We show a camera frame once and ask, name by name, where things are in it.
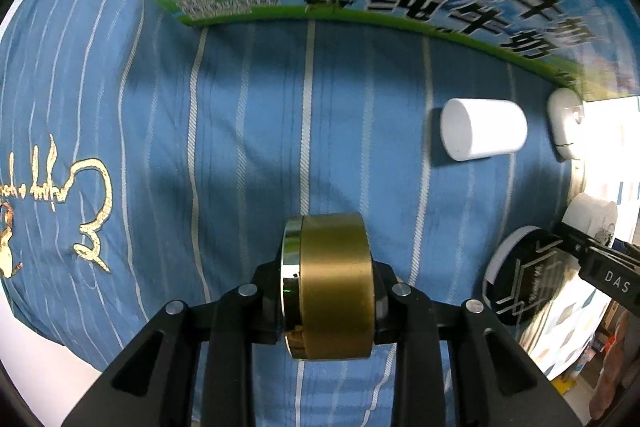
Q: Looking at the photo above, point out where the gold round tin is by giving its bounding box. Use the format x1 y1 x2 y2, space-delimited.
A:
280 213 376 362

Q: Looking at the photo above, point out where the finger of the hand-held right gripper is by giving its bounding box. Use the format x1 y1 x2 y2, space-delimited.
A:
539 221 640 260
577 246 640 309

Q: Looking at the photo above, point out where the black round tin white rim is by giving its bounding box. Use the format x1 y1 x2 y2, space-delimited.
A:
481 226 585 328

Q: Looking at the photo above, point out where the patterned light blanket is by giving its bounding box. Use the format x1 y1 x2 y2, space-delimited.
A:
519 276 617 382

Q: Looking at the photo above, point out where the white cylinder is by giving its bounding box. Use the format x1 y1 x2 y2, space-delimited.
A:
439 98 529 162

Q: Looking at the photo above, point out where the blue striped cloth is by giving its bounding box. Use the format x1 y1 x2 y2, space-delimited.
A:
0 0 587 427

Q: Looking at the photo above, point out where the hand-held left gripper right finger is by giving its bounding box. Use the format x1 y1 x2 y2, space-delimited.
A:
369 259 583 427

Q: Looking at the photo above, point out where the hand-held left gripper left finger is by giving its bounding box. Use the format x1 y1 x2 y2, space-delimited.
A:
60 256 291 427

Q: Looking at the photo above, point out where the white toilet paper roll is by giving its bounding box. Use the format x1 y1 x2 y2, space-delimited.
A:
564 194 621 249

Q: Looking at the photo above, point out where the person's right forearm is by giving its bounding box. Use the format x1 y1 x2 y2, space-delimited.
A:
589 311 635 422

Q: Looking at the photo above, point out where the white rounded case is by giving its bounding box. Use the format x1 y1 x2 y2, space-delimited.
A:
546 88 587 160

